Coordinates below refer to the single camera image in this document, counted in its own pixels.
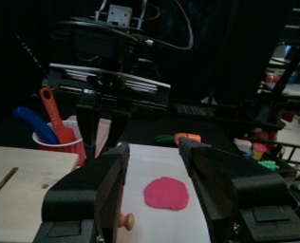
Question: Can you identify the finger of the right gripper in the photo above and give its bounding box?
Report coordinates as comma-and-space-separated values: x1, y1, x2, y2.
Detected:
99, 107, 132, 150
75, 93, 101, 152

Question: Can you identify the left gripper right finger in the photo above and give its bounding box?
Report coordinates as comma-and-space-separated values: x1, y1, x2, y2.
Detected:
176, 137, 300, 243

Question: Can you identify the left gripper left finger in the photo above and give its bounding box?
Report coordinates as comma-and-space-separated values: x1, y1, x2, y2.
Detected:
32, 141, 131, 243

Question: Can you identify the wooden drawer with red front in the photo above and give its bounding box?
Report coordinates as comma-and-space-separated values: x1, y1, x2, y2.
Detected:
112, 212, 137, 232

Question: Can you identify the wooden drawer cabinet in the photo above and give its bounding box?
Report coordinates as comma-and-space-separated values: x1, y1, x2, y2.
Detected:
0, 144, 80, 243

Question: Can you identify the flat pink dough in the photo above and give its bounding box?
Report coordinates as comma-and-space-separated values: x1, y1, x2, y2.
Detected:
143, 176, 190, 212

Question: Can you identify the orange plastic utensil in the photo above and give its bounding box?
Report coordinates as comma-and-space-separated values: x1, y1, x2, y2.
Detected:
37, 86, 79, 145

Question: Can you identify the red plastic cup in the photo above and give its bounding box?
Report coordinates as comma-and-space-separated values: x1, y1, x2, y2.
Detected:
31, 120, 87, 168

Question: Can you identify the green toy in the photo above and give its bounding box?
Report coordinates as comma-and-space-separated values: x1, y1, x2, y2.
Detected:
256, 159, 282, 172

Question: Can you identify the pink and yellow toy cup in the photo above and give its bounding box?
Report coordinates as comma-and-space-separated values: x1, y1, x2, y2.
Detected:
250, 141, 268, 161

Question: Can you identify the blue plastic utensil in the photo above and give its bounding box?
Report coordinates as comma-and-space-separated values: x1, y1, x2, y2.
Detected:
12, 105, 61, 145

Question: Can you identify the pale blue toy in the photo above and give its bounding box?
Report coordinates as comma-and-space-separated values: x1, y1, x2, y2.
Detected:
232, 138, 254, 157

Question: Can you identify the white cutting board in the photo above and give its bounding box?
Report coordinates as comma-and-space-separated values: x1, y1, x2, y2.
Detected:
112, 142, 212, 243

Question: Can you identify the orange toy carrot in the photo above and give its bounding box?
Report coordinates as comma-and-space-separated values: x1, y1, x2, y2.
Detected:
152, 132, 202, 147

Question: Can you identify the red container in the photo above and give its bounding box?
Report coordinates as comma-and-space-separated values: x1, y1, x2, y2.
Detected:
263, 71, 284, 84

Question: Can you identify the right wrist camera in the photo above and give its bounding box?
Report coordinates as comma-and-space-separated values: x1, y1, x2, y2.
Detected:
92, 2, 147, 30

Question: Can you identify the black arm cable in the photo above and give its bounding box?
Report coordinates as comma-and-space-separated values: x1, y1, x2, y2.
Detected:
147, 0, 195, 51

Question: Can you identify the black frame post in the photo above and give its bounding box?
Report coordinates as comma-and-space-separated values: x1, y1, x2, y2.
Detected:
264, 18, 300, 105

